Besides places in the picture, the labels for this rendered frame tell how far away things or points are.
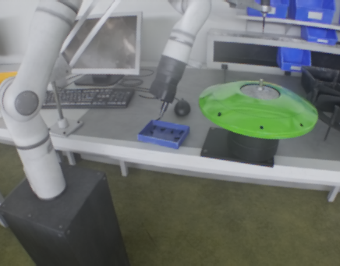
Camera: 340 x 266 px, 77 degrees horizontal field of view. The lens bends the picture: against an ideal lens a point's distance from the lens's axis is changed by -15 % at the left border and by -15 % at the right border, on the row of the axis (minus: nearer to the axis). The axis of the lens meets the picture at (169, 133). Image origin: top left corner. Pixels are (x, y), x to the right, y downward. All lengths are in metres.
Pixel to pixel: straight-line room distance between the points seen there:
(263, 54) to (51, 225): 1.36
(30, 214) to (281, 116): 0.66
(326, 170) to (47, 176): 0.73
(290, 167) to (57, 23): 0.66
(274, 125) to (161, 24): 1.16
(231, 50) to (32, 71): 1.20
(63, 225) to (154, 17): 1.28
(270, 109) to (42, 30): 0.52
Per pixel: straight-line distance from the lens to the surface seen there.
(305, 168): 0.71
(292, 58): 1.55
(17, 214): 0.73
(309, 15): 1.34
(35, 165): 0.65
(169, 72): 0.67
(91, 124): 0.88
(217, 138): 0.74
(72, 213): 0.66
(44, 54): 0.56
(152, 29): 1.59
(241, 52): 1.53
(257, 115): 0.55
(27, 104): 0.56
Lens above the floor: 1.32
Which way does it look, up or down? 31 degrees down
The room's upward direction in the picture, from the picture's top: 2 degrees counter-clockwise
